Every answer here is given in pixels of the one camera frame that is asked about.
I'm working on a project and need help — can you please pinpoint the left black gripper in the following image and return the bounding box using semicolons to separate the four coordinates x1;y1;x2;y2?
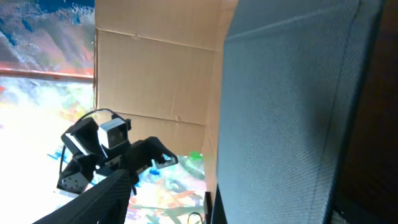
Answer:
96;136;178;187

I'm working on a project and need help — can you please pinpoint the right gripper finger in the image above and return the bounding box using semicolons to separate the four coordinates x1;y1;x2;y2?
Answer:
34;170;131;224

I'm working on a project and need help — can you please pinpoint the black gift box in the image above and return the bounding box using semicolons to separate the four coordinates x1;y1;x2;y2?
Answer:
213;0;384;224

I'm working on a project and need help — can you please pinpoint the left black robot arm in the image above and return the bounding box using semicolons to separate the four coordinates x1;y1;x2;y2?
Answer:
57;115;178;195

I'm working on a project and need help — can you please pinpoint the brown cardboard box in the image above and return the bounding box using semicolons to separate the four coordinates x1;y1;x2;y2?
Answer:
95;0;237;192

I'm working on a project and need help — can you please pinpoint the colourful painted floor mat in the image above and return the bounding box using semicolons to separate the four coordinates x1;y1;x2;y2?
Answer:
0;0;208;224

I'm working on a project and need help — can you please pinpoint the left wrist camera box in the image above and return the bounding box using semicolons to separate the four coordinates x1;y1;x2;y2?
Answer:
97;118;128;149

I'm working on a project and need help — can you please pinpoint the left black cable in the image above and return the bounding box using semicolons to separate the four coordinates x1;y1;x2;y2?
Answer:
58;108;121;175

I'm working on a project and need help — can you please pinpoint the black cable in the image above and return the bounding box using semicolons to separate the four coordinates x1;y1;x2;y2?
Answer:
186;212;205;224
58;108;121;175

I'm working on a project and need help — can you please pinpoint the right black cable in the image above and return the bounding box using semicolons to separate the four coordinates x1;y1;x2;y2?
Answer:
186;212;205;224

